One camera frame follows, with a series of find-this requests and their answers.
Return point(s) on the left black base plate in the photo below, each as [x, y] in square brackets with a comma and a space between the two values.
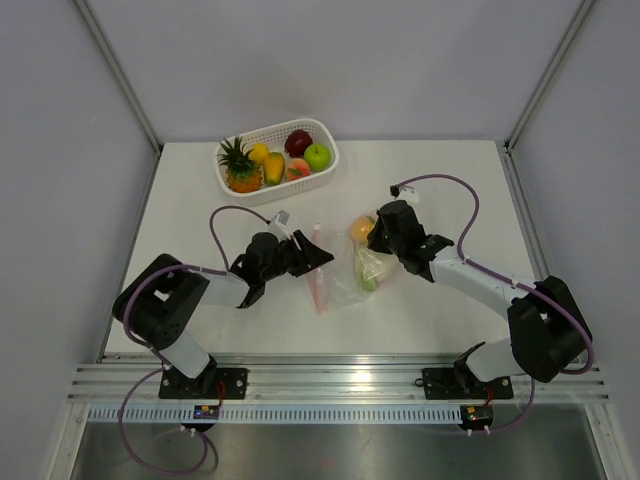
[225, 383]

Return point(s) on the left aluminium frame post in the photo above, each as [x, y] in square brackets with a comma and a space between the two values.
[104, 46]

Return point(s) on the aluminium frame post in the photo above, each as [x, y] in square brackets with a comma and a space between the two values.
[552, 68]
[104, 46]

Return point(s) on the right aluminium frame post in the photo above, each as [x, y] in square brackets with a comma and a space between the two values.
[552, 68]

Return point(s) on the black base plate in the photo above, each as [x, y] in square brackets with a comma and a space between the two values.
[441, 384]
[225, 383]

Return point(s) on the white slotted cable duct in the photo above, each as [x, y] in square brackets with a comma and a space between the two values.
[280, 414]

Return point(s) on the fake yellow lemon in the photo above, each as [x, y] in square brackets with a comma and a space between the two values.
[258, 153]

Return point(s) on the fake green apple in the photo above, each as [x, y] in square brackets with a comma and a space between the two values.
[318, 157]

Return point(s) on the fake round orange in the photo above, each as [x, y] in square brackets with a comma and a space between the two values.
[361, 227]

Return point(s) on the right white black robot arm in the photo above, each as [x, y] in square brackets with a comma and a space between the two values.
[546, 328]

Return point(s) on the aluminium mounting rail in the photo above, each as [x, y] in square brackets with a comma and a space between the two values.
[278, 379]

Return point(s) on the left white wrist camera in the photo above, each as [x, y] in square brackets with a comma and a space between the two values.
[278, 225]

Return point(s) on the fake orange pineapple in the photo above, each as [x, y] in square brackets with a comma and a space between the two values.
[243, 175]

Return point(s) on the fake yellow mango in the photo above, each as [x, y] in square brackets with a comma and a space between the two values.
[273, 168]

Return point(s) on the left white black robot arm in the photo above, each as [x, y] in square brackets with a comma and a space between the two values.
[158, 305]

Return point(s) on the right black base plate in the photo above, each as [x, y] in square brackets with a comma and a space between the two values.
[441, 384]

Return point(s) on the clear zip top bag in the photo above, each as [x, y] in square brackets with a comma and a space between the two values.
[334, 285]

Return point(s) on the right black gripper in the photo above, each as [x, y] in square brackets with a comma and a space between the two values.
[374, 237]

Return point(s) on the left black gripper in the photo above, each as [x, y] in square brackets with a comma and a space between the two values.
[320, 256]

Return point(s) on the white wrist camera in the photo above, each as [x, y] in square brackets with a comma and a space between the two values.
[278, 225]
[406, 193]

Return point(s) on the fake purple fruit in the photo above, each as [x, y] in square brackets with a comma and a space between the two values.
[297, 142]

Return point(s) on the fake pink peach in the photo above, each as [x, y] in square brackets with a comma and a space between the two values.
[297, 168]

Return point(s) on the white perforated plastic basket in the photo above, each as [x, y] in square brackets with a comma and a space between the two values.
[274, 138]

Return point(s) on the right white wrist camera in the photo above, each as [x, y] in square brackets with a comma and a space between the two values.
[406, 193]

